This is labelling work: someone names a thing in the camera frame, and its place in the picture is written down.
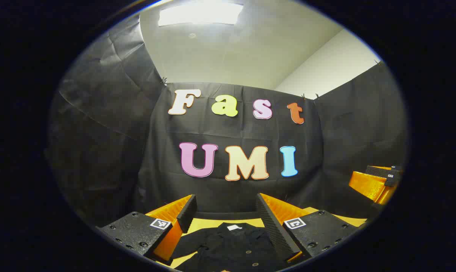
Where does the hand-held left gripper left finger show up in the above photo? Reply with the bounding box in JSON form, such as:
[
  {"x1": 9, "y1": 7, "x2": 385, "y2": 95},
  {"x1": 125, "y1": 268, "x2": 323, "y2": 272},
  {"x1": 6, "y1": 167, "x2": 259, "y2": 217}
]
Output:
[{"x1": 96, "y1": 194, "x2": 197, "y2": 266}]

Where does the ceiling light panel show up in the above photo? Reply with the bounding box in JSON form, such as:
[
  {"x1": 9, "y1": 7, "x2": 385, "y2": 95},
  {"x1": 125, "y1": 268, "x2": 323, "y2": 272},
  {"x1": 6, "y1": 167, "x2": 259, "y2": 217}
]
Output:
[{"x1": 158, "y1": 1, "x2": 244, "y2": 27}]

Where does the black button shirt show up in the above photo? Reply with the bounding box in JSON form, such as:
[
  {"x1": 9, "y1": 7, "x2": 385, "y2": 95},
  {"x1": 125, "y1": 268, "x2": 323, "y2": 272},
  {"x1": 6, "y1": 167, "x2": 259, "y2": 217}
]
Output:
[{"x1": 170, "y1": 222, "x2": 291, "y2": 272}]

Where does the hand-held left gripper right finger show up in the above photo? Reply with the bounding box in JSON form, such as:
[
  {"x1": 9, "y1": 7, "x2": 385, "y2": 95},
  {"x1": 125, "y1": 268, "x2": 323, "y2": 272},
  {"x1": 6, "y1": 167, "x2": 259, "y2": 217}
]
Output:
[{"x1": 255, "y1": 193, "x2": 361, "y2": 265}]

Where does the black backdrop cloth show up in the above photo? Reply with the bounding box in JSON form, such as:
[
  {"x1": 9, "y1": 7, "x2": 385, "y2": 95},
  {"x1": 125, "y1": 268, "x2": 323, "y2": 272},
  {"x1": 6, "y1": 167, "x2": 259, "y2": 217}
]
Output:
[{"x1": 46, "y1": 13, "x2": 408, "y2": 227}]

